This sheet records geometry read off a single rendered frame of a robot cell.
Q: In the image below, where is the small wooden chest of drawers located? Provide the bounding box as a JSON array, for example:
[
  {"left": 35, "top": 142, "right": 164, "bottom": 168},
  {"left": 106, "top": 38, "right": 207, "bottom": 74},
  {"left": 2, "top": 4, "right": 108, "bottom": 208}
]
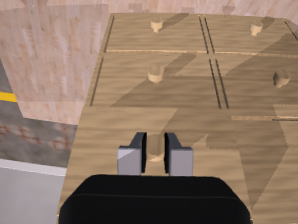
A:
[{"left": 85, "top": 13, "right": 298, "bottom": 125}]

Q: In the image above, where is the light wooden drawer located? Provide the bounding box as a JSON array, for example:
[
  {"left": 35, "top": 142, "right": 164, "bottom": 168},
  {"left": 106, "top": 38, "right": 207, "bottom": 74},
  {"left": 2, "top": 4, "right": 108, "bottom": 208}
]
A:
[
  {"left": 216, "top": 57, "right": 298, "bottom": 121},
  {"left": 205, "top": 16, "right": 298, "bottom": 58},
  {"left": 92, "top": 55, "right": 219, "bottom": 108},
  {"left": 106, "top": 14, "right": 207, "bottom": 54},
  {"left": 56, "top": 106, "right": 253, "bottom": 220},
  {"left": 233, "top": 125, "right": 298, "bottom": 224}
]

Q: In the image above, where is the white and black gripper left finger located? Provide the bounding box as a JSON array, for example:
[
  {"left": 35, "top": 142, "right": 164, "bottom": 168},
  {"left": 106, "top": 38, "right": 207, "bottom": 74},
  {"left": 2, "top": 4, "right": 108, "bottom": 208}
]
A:
[{"left": 117, "top": 132, "right": 147, "bottom": 175}]

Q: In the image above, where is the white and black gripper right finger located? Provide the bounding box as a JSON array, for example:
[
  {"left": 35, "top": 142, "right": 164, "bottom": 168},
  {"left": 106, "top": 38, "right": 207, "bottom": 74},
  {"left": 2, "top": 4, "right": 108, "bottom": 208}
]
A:
[{"left": 164, "top": 133, "right": 194, "bottom": 176}]

